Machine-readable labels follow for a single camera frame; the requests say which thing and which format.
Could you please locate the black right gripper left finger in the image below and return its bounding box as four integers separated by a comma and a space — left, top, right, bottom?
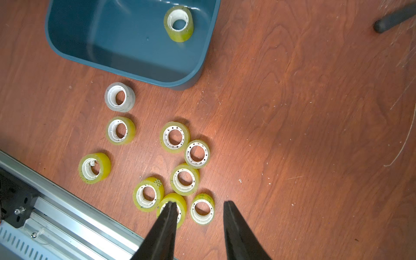
131, 201, 178, 260

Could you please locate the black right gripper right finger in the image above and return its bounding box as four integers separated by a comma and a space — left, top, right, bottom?
223, 201, 271, 260

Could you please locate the yellow tape roll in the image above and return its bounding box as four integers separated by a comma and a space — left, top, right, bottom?
184, 139, 211, 169
106, 117, 136, 145
164, 5, 194, 43
159, 121, 190, 153
170, 163, 200, 196
132, 177, 165, 212
78, 153, 112, 184
190, 193, 215, 225
157, 193, 187, 229

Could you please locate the teal plastic storage box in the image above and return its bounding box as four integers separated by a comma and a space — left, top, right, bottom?
45, 1, 221, 91

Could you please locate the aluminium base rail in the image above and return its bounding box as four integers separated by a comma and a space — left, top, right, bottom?
1, 152, 144, 260

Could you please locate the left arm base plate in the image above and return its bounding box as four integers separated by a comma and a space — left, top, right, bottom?
1, 168, 39, 228

